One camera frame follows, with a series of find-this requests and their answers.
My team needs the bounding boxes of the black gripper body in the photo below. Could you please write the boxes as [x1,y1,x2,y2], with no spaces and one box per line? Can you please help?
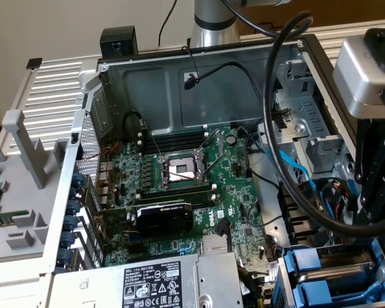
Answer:
[355,115,385,155]

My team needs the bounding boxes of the coloured power wire bundle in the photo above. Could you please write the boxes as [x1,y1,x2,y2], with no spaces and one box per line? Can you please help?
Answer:
[317,178,363,225]

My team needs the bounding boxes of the hard disk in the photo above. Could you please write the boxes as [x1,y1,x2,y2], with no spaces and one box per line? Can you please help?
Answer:
[282,239,385,285]

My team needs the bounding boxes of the blue SATA wire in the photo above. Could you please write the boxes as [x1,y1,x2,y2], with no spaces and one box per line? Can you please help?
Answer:
[264,146,334,219]

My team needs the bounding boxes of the empty blue disk carrier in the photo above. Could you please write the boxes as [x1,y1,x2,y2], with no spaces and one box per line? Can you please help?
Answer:
[291,278,385,304]

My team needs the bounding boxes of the black plastic card retainer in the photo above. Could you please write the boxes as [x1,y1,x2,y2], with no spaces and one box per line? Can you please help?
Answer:
[277,179,329,248]

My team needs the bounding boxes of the brown cardboard box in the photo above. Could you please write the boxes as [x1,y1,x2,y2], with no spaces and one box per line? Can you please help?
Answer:
[239,3,385,36]

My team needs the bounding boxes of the hard drive in blue caddy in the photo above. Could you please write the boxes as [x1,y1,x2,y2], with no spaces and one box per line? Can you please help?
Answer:
[275,233,385,308]

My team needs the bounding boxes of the green motherboard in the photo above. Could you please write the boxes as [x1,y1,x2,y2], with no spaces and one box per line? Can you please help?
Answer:
[96,124,285,282]

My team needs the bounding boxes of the steel socket cover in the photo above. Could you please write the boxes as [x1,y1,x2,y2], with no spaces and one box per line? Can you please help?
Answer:
[194,128,226,161]

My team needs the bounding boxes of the silver chipset heatsink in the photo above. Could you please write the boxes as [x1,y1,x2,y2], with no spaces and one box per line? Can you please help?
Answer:
[201,235,228,257]

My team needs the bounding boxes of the CPU socket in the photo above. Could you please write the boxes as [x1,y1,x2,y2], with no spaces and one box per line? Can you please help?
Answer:
[158,150,212,191]

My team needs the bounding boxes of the thin steel locking lever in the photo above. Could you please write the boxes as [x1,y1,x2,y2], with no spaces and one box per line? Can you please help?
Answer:
[165,168,198,180]
[140,119,165,161]

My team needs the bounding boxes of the black RAM slot bank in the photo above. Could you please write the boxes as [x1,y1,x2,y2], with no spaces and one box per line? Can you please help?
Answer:
[135,183,218,209]
[137,125,210,154]

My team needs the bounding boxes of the black graphics card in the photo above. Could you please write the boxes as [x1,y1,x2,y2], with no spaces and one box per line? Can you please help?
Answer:
[94,199,196,240]

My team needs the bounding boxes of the open PC case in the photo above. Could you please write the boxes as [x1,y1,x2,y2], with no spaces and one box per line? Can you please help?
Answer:
[40,33,385,308]

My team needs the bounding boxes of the silver power supply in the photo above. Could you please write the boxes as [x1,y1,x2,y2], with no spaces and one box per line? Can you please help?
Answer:
[49,252,244,308]

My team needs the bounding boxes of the black box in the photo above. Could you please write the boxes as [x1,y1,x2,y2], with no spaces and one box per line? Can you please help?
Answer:
[99,25,139,60]

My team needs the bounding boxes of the black plastic end cap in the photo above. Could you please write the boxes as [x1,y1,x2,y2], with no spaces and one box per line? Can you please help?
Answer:
[25,57,44,70]

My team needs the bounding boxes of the grey parts rack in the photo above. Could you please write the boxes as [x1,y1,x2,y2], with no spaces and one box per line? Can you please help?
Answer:
[0,108,84,266]

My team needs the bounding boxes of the green RAM stick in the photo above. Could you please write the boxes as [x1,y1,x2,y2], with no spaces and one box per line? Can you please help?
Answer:
[0,210,30,229]

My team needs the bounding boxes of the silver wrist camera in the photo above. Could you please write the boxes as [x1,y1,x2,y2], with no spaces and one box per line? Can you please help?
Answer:
[332,33,385,119]

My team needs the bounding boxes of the black wrist mount bracket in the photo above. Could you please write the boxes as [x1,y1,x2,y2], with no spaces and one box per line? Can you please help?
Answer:
[364,28,385,76]

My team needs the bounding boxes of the yellow black wire bundle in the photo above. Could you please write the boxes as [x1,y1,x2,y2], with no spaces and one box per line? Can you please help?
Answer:
[237,266,267,308]

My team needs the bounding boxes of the black SATA wire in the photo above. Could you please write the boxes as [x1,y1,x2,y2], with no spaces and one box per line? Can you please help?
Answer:
[214,216,231,254]

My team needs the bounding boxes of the black connector power wire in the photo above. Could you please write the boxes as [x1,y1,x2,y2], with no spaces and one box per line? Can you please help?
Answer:
[183,61,267,116]

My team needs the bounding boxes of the thin black red wire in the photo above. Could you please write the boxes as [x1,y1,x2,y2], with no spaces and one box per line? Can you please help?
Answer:
[181,37,201,83]

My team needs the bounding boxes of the thin black cable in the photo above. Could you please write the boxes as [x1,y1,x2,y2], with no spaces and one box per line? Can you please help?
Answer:
[158,0,177,49]

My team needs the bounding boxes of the thin black looped wire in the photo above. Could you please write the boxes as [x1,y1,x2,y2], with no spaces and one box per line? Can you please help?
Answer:
[123,110,148,133]

